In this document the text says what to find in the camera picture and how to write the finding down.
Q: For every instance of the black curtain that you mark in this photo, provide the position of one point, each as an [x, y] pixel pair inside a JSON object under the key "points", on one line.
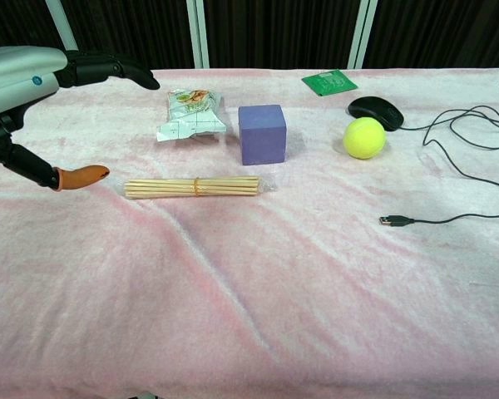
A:
{"points": [[274, 29]]}

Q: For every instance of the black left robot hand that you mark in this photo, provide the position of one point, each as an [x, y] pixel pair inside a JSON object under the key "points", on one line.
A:
{"points": [[95, 66]]}

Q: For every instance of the black computer mouse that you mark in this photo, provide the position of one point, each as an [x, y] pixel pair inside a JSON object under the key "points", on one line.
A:
{"points": [[376, 111]]}

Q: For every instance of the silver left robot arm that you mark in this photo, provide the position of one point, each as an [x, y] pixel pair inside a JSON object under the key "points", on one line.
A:
{"points": [[12, 79]]}

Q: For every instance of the yellow tennis ball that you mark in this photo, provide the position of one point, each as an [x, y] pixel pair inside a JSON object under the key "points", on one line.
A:
{"points": [[364, 137]]}

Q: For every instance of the slanted white frame post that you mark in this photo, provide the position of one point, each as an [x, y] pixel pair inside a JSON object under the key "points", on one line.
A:
{"points": [[62, 23]]}

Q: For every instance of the wrapped wooden stick bundle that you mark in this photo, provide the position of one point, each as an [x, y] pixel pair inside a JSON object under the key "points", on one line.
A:
{"points": [[191, 188]]}

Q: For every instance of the wide white frame post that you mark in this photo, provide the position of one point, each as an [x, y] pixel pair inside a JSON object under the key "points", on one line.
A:
{"points": [[198, 33]]}

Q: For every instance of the pink fluffy blanket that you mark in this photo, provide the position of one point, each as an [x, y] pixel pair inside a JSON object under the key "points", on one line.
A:
{"points": [[249, 270]]}

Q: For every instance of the pale green snack bag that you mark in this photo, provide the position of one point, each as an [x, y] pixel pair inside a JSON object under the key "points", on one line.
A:
{"points": [[191, 114]]}

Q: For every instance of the purple foam cube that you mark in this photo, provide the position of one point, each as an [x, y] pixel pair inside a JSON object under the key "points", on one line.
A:
{"points": [[261, 135]]}

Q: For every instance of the green circuit board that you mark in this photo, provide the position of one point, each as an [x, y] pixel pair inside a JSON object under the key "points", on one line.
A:
{"points": [[329, 82]]}

